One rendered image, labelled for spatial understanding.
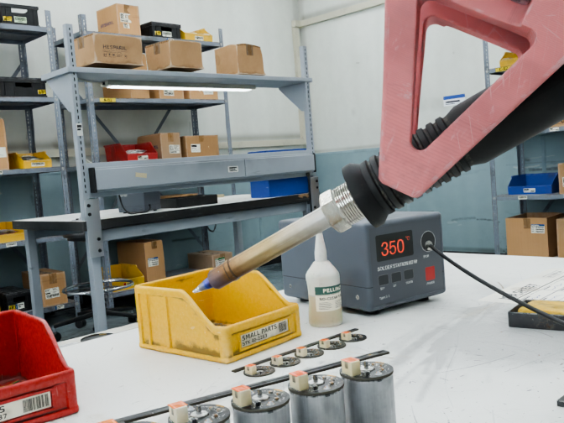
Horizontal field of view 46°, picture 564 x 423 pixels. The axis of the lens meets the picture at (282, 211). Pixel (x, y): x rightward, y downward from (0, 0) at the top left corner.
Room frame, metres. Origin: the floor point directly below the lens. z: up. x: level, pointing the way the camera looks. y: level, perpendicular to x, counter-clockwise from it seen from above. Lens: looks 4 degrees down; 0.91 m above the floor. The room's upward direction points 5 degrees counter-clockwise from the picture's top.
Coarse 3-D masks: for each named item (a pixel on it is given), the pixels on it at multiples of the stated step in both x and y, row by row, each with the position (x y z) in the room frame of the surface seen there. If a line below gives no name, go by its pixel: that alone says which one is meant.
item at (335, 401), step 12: (312, 384) 0.29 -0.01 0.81; (300, 396) 0.28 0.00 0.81; (312, 396) 0.28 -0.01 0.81; (324, 396) 0.28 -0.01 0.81; (336, 396) 0.28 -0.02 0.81; (300, 408) 0.28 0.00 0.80; (312, 408) 0.28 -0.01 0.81; (324, 408) 0.28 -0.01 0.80; (336, 408) 0.28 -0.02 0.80; (300, 420) 0.28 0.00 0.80; (312, 420) 0.28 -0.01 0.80; (324, 420) 0.28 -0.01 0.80; (336, 420) 0.28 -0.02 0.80
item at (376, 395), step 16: (368, 368) 0.30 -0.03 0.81; (352, 384) 0.30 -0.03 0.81; (368, 384) 0.29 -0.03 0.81; (384, 384) 0.30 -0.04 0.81; (352, 400) 0.30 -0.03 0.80; (368, 400) 0.29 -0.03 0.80; (384, 400) 0.30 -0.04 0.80; (352, 416) 0.30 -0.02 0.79; (368, 416) 0.29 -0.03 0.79; (384, 416) 0.29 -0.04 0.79
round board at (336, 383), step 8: (312, 376) 0.30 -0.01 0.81; (320, 376) 0.30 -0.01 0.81; (328, 376) 0.30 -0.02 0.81; (336, 376) 0.30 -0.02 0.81; (288, 384) 0.29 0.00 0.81; (328, 384) 0.29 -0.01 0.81; (336, 384) 0.29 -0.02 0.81; (296, 392) 0.28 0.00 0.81; (304, 392) 0.28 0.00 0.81; (312, 392) 0.28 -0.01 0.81; (320, 392) 0.28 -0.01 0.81; (328, 392) 0.28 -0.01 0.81
